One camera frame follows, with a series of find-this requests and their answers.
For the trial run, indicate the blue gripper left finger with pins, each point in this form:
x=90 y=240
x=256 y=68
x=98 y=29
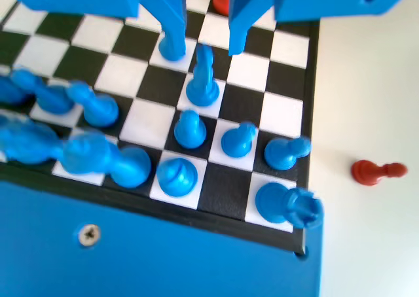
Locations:
x=163 y=2

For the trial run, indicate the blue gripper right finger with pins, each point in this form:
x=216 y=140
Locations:
x=248 y=2

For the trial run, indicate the blue bishop chess piece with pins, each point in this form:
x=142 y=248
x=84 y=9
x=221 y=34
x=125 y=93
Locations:
x=176 y=177
x=203 y=91
x=29 y=143

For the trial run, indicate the blue pawn chess piece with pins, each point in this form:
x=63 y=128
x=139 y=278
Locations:
x=11 y=92
x=167 y=53
x=99 y=110
x=235 y=143
x=190 y=131
x=281 y=154
x=54 y=100

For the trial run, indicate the blue queen chess piece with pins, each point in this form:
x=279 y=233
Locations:
x=85 y=153

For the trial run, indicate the blue king chess piece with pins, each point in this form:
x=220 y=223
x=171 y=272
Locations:
x=131 y=169

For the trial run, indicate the blue plastic chess rook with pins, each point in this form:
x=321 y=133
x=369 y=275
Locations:
x=278 y=205

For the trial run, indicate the red pawn chess piece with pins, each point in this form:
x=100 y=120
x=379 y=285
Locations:
x=370 y=172

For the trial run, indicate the black and white chessboard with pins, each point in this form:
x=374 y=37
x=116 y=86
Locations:
x=242 y=104

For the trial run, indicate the silver screw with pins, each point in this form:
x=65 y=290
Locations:
x=89 y=235

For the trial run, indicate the blue board holder plate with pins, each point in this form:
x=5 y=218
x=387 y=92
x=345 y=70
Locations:
x=163 y=261

